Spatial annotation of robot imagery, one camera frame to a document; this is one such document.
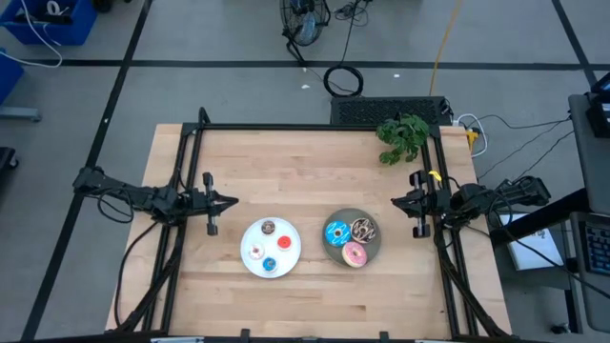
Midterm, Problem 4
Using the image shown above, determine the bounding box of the black keyboard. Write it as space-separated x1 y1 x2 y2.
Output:
583 220 610 278

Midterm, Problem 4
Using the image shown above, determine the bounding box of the green potted plant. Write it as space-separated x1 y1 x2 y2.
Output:
375 112 431 167

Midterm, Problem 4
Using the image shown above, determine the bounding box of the black floor fan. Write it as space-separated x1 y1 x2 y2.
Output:
278 0 332 67

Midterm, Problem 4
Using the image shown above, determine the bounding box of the coiled black cable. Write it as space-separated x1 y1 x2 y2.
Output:
322 65 365 99

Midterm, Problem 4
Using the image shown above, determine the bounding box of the grey-green round plate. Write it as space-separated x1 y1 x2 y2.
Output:
321 207 383 267

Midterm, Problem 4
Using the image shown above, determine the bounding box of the grey office desk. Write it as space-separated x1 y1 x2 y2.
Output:
567 92 610 334

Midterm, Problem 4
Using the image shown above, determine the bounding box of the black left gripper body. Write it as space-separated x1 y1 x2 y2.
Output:
183 171 219 237

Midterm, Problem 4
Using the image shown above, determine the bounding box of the black aluminium rig frame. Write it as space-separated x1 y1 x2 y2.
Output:
113 107 514 343

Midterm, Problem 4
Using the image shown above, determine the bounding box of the large chocolate frosted donut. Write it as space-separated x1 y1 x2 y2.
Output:
350 217 378 245

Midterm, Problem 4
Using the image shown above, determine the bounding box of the large pink frosted donut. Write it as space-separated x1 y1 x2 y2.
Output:
341 241 369 269

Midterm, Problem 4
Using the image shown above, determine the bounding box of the large blue frosted donut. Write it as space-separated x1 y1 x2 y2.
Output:
324 220 353 249

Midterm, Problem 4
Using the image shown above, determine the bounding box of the large blue storage bin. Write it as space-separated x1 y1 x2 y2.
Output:
0 0 99 48

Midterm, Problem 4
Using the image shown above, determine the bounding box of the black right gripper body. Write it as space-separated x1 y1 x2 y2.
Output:
409 170 452 239

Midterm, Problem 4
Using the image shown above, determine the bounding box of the white power cable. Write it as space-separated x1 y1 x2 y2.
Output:
456 112 490 159

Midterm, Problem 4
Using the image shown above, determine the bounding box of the white round plate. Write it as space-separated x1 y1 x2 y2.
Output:
239 216 302 280

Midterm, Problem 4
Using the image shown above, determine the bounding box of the yellow hanging cable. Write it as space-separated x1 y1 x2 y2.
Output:
428 0 465 97

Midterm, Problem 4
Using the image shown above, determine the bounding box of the black computer case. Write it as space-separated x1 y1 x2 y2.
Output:
329 95 454 128

